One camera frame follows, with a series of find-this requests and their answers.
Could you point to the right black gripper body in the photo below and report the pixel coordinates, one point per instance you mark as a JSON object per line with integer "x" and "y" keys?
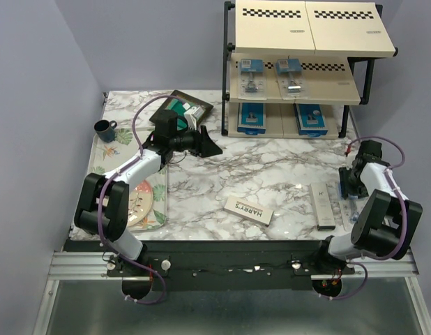
{"x": 357, "y": 188}

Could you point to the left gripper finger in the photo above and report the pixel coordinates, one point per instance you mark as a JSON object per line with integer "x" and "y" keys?
{"x": 206, "y": 142}
{"x": 209, "y": 151}

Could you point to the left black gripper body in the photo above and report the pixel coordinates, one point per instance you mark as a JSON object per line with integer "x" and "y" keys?
{"x": 189, "y": 141}

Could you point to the blister razor pack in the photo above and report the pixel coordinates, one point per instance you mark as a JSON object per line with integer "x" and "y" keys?
{"x": 290, "y": 79}
{"x": 251, "y": 80}
{"x": 348, "y": 209}

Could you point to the blue Harry's razor box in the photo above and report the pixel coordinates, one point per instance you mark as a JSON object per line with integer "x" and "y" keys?
{"x": 310, "y": 120}
{"x": 251, "y": 118}

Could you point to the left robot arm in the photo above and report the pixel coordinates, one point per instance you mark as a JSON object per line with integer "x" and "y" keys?
{"x": 103, "y": 205}

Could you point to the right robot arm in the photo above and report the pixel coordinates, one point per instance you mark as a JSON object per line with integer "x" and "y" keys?
{"x": 388, "y": 221}

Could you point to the bottom left beige shelf board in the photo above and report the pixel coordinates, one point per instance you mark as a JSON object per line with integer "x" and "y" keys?
{"x": 274, "y": 128}

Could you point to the middle left beige shelf board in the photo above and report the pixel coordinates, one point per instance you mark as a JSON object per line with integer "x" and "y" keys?
{"x": 268, "y": 84}

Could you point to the middle right beige shelf board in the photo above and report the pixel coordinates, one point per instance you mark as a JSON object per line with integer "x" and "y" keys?
{"x": 328, "y": 81}

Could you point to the square green ceramic plate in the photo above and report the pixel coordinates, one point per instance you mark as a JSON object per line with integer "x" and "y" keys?
{"x": 175, "y": 103}

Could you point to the tall white slim box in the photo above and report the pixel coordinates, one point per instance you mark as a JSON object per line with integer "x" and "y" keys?
{"x": 322, "y": 206}

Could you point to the dark blue mug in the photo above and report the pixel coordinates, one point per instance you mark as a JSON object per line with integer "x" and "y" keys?
{"x": 105, "y": 130}

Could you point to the floral leaf serving tray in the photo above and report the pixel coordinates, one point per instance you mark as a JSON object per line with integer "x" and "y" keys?
{"x": 107, "y": 156}

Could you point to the pink cream round plate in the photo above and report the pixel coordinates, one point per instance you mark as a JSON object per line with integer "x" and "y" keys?
{"x": 140, "y": 204}

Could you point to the white Harry's box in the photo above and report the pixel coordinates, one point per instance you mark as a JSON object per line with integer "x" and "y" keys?
{"x": 248, "y": 210}

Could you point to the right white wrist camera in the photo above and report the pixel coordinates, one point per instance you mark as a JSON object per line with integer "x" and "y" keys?
{"x": 349, "y": 156}

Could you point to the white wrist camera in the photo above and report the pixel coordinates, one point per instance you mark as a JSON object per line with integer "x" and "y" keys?
{"x": 193, "y": 114}
{"x": 349, "y": 156}

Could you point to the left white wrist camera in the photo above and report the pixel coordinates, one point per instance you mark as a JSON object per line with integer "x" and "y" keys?
{"x": 193, "y": 114}

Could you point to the aluminium rail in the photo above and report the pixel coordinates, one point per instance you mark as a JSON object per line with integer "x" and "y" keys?
{"x": 92, "y": 266}

